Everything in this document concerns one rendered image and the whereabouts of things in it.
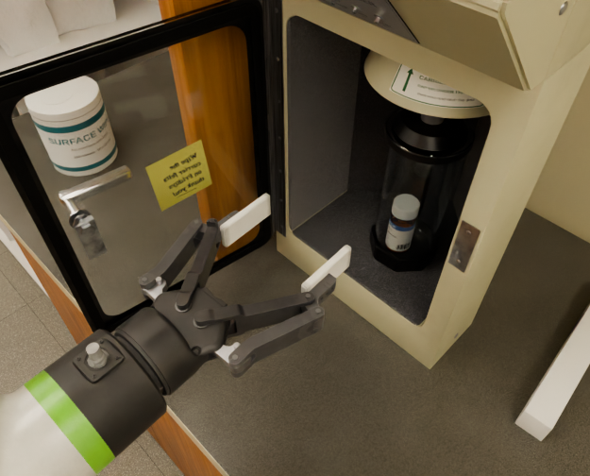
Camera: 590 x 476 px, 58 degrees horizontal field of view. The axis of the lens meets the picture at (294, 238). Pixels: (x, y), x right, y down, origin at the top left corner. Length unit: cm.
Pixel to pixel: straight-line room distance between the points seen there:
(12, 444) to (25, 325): 174
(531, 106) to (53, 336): 185
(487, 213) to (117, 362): 37
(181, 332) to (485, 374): 49
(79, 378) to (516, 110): 41
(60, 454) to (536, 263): 78
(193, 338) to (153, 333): 4
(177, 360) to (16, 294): 183
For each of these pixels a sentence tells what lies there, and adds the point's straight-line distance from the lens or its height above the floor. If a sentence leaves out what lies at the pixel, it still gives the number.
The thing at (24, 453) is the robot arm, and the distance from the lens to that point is 44.
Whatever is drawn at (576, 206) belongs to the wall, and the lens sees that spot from 107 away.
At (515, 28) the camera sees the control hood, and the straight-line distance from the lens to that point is 36.
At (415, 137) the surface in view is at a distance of 65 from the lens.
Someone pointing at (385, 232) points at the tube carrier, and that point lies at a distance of 76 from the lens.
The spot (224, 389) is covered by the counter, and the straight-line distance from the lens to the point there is 78.
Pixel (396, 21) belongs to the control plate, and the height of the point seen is 144.
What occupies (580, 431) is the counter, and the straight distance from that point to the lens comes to 84.
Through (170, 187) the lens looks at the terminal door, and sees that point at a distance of 67.
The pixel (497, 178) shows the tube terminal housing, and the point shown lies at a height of 130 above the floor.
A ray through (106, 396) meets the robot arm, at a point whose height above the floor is 126.
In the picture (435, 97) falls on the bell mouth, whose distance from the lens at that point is 57.
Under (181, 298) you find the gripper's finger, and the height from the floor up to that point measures 124.
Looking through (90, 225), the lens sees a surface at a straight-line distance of 63.
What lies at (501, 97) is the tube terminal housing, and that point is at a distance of 49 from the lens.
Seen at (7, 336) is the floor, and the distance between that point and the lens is 217.
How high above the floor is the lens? 164
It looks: 48 degrees down
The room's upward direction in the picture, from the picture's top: straight up
